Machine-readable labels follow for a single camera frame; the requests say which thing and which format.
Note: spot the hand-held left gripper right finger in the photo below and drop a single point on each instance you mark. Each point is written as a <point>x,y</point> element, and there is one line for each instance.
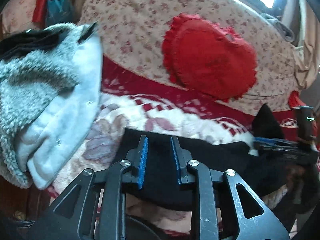
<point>175,160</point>

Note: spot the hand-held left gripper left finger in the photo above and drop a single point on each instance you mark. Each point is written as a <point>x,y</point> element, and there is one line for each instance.
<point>143,162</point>

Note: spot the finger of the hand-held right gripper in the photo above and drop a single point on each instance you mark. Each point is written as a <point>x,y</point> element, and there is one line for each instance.
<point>272,141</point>
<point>280,150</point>

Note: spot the black pants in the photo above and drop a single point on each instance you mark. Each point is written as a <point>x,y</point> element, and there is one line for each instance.
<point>225,160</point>

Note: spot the red and white floral blanket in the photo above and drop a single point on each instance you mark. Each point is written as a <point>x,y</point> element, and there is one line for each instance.
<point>160,115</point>

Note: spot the beige curtain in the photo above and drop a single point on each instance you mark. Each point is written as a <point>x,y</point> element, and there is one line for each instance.
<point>307,42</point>

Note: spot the grey folded cloth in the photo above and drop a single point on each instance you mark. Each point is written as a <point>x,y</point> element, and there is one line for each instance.
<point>282,28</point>

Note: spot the red heart-shaped pillow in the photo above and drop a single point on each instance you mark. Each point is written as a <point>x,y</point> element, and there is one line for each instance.
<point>210,57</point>

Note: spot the light blue fleece jacket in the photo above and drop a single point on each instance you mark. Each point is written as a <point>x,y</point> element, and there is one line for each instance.
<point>62,92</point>

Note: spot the black cloth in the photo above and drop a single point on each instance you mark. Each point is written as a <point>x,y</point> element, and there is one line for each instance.
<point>25,42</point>

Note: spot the blue plastic bag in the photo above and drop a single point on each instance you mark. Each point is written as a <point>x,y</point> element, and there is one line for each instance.
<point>57,10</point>

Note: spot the red hanging cloth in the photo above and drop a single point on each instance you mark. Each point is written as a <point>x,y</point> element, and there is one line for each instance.
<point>43,0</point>

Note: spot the pink floral bundle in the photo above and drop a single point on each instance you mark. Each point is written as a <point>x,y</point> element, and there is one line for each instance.
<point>20,7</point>

